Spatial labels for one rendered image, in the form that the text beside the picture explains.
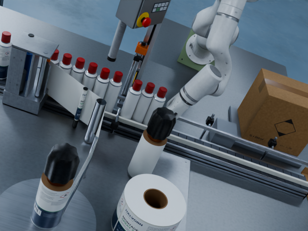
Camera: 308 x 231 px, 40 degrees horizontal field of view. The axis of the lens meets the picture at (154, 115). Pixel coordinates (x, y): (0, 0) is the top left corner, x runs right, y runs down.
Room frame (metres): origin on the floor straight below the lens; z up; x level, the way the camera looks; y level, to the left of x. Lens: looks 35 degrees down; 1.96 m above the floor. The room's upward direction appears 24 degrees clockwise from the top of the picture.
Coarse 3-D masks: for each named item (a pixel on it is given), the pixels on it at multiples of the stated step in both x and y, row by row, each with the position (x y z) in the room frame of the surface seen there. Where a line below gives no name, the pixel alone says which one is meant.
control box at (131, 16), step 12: (120, 0) 1.44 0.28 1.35; (132, 0) 1.41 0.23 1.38; (144, 0) 1.40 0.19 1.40; (156, 0) 1.46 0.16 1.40; (168, 0) 1.52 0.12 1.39; (120, 12) 1.43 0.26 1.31; (132, 12) 1.40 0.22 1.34; (144, 12) 1.42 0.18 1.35; (156, 12) 1.48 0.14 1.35; (132, 24) 1.39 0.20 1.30
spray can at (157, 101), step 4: (160, 88) 1.42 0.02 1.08; (164, 88) 1.44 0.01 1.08; (160, 92) 1.42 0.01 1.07; (164, 92) 1.42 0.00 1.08; (156, 96) 1.42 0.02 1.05; (160, 96) 1.42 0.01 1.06; (164, 96) 1.42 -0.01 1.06; (152, 100) 1.42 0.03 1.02; (156, 100) 1.41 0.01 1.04; (160, 100) 1.41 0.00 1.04; (164, 100) 1.42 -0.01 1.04; (152, 104) 1.41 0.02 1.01; (156, 104) 1.41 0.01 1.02; (160, 104) 1.41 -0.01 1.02; (148, 108) 1.42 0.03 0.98; (152, 108) 1.41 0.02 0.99; (156, 108) 1.41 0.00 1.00; (148, 112) 1.41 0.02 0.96; (152, 112) 1.41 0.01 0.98; (148, 116) 1.41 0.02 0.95; (144, 120) 1.42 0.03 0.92; (148, 120) 1.41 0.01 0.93; (144, 124) 1.41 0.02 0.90
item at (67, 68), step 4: (64, 56) 1.36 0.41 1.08; (68, 56) 1.37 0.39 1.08; (64, 60) 1.36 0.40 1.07; (68, 60) 1.36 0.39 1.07; (60, 64) 1.36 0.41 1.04; (64, 64) 1.36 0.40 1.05; (68, 64) 1.37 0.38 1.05; (64, 68) 1.35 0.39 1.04; (68, 68) 1.36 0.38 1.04; (68, 72) 1.36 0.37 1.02
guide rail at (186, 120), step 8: (120, 96) 1.44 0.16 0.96; (184, 120) 1.48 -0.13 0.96; (208, 128) 1.49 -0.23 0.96; (232, 136) 1.50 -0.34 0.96; (248, 144) 1.51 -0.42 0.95; (256, 144) 1.52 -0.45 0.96; (272, 152) 1.53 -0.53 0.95; (280, 152) 1.54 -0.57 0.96; (296, 160) 1.54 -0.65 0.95; (304, 160) 1.56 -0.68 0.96
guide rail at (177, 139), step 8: (104, 112) 1.36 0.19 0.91; (120, 120) 1.37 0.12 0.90; (128, 120) 1.38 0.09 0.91; (144, 128) 1.38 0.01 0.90; (176, 136) 1.41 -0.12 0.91; (192, 144) 1.41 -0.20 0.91; (200, 144) 1.42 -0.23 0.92; (208, 152) 1.42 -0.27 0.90; (216, 152) 1.42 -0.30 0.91; (232, 160) 1.43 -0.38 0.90; (240, 160) 1.44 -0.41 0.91; (256, 168) 1.45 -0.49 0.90; (264, 168) 1.45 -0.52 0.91; (280, 176) 1.46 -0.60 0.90; (288, 176) 1.46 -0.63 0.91; (304, 184) 1.47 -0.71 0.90
